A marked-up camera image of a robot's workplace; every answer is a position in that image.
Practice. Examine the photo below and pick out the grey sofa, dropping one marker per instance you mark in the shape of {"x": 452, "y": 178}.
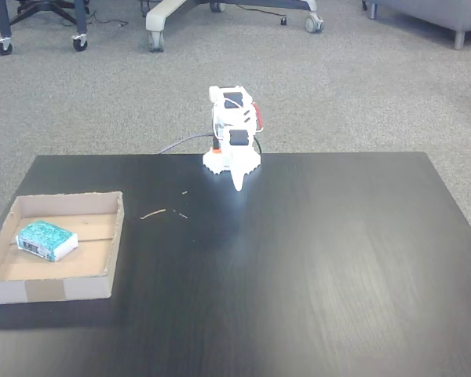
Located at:
{"x": 447, "y": 12}

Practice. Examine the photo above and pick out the shallow cardboard box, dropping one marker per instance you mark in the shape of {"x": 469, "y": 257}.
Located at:
{"x": 82, "y": 259}

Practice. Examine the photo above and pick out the black cart frame with casters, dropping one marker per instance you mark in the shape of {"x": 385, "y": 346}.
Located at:
{"x": 79, "y": 23}

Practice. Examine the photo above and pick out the beige wheeled base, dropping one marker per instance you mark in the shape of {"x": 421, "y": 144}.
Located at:
{"x": 169, "y": 9}

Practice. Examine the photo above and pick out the black office chair base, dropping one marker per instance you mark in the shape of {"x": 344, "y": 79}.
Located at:
{"x": 53, "y": 7}

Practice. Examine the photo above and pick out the green block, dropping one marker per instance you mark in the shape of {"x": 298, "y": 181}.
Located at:
{"x": 47, "y": 239}

